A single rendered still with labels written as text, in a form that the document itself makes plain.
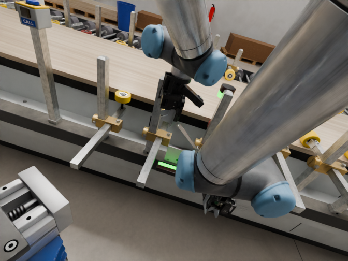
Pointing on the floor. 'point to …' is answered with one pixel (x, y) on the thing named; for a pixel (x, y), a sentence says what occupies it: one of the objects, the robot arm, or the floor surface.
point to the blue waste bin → (124, 15)
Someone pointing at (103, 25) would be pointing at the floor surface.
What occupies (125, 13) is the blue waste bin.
